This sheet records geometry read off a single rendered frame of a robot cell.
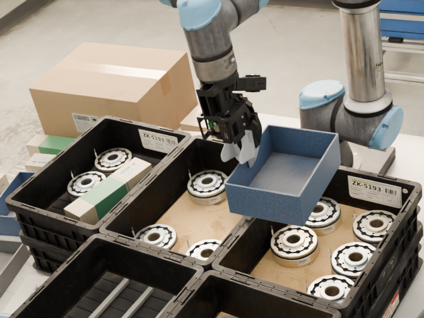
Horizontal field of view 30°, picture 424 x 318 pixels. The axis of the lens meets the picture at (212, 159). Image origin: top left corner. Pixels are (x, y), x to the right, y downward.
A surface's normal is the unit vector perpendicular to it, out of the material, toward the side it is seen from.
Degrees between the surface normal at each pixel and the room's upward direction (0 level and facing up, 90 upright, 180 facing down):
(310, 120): 86
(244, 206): 90
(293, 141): 90
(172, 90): 90
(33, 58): 0
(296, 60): 0
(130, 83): 0
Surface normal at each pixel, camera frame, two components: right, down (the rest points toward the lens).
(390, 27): -0.48, 0.57
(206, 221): -0.17, -0.80
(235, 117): 0.83, 0.11
